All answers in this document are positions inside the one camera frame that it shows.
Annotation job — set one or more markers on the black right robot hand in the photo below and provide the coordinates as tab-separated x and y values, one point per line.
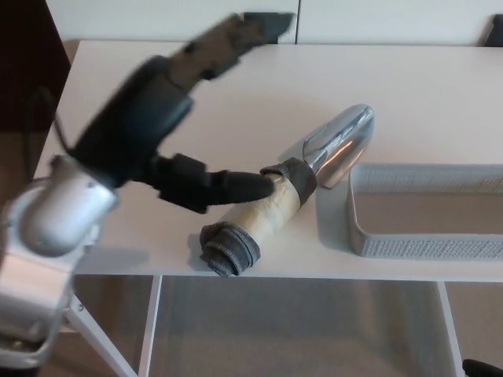
485	370

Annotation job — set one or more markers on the grey mesh container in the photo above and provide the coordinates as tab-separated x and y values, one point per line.
412	247

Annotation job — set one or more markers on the black chair back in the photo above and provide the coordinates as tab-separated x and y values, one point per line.
494	31
283	36

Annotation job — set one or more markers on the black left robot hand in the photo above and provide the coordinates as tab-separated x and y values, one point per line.
129	125

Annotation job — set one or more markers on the white cabinet fronts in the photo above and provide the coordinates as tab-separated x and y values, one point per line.
373	19

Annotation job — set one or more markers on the white desk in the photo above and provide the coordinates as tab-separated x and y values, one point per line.
150	326

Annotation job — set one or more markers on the dark brown cabinet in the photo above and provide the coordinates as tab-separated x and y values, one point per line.
23	59

